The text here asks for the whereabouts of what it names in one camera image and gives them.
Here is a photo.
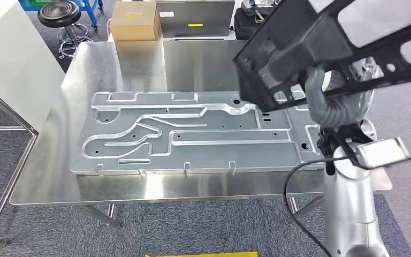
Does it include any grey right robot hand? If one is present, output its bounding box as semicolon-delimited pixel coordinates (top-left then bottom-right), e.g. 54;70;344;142
305;58;385;122

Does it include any black plastic frame part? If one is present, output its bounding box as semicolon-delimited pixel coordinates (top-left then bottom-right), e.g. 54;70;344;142
233;0;411;114

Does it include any stainless steel workbench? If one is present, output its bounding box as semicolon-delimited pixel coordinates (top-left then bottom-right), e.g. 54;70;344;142
9;39;394;228

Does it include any black bag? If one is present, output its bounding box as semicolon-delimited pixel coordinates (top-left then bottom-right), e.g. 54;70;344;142
233;7;263;40

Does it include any grey metal case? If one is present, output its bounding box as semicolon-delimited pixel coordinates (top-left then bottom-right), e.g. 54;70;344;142
156;0;235;39

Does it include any stamped grey metal plate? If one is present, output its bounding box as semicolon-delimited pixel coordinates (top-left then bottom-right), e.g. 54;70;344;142
70;90;329;176

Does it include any brown cardboard box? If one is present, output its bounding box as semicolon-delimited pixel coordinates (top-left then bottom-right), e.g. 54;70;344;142
109;0;162;42

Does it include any black round stool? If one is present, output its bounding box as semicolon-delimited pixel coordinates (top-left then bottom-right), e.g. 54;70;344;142
37;0;93;60

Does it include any white cabinet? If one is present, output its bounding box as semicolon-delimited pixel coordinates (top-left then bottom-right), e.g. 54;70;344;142
0;0;66;132

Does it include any black camera bracket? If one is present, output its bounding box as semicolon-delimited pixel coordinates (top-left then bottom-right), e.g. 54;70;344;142
317;122;373;171

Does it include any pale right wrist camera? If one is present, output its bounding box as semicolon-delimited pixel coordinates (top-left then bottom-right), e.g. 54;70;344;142
356;137;411;169

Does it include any black camera cable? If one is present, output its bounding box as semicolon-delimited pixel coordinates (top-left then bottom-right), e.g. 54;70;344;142
283;156;355;257

